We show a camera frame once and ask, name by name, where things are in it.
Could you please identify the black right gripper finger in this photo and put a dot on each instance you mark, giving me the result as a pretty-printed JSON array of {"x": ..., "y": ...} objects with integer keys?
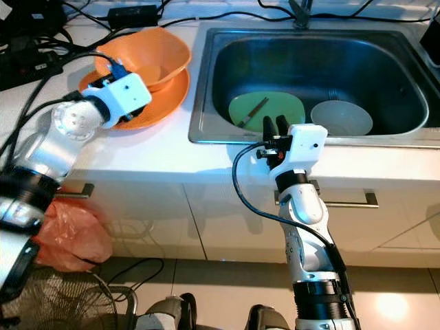
[
  {"x": 282, "y": 127},
  {"x": 269, "y": 129}
]

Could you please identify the orange plastic plate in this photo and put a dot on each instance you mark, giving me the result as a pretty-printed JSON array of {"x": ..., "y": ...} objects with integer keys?
[{"x": 168, "y": 103}]

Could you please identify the orange plastic bowl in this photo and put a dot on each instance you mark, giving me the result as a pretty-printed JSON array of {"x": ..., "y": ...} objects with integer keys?
[{"x": 165, "y": 51}]

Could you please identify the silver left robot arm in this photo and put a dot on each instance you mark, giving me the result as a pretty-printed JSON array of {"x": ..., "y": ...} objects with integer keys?
[{"x": 72, "y": 130}]

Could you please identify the white kitchen cabinet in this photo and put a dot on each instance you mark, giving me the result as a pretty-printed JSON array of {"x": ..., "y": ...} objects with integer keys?
[{"x": 213, "y": 220}]

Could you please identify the green plate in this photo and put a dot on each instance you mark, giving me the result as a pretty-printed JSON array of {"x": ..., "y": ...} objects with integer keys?
[{"x": 285, "y": 106}]

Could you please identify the grey bowl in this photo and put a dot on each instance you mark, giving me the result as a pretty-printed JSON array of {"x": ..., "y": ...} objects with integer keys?
[{"x": 344, "y": 117}]

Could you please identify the stainless steel sink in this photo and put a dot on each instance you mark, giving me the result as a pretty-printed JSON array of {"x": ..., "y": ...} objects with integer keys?
[{"x": 316, "y": 55}]

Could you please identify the black power adapter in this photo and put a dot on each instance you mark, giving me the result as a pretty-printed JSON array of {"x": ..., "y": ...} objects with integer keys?
[{"x": 130, "y": 16}]

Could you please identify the dark sink faucet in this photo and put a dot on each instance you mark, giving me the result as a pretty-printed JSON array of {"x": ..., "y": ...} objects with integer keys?
[{"x": 300, "y": 14}]

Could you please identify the black power strip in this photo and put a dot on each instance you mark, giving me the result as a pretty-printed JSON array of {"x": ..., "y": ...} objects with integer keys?
[{"x": 27, "y": 69}]

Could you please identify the red plastic bag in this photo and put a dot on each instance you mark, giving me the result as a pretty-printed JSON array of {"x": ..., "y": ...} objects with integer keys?
[{"x": 75, "y": 234}]

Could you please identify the black electronic box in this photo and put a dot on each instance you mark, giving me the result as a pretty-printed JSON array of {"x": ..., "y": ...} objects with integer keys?
[{"x": 34, "y": 17}]

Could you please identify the robot right leg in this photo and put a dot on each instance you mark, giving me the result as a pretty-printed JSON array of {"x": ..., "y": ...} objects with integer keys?
[{"x": 269, "y": 319}]

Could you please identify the robot leg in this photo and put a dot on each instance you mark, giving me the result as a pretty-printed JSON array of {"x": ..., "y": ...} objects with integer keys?
[
  {"x": 165, "y": 315},
  {"x": 269, "y": 319}
]

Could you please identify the robot left leg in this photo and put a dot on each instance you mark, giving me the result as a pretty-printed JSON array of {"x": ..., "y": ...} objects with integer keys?
[{"x": 165, "y": 315}]

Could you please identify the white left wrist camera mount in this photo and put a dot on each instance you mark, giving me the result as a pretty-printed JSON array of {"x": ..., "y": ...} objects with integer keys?
[{"x": 127, "y": 96}]

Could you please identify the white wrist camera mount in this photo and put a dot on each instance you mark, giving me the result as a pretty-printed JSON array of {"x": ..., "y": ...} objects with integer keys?
[
  {"x": 306, "y": 144},
  {"x": 127, "y": 96}
]

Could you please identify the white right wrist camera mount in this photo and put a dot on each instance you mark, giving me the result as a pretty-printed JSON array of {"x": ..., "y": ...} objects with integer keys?
[{"x": 306, "y": 144}]

